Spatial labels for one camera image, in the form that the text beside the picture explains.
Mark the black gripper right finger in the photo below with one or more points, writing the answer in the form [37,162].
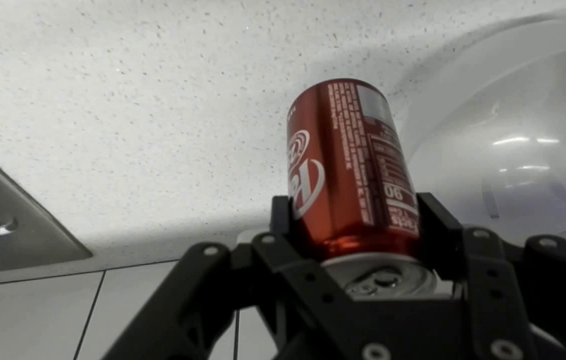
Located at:
[495,286]

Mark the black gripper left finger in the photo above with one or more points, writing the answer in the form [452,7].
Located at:
[182,307]

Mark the brown Dr Pepper can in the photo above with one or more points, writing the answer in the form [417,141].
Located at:
[348,167]

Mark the clear plastic bowl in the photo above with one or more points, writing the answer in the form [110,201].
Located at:
[528,101]

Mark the stainless steel double sink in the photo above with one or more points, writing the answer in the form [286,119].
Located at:
[9,227]

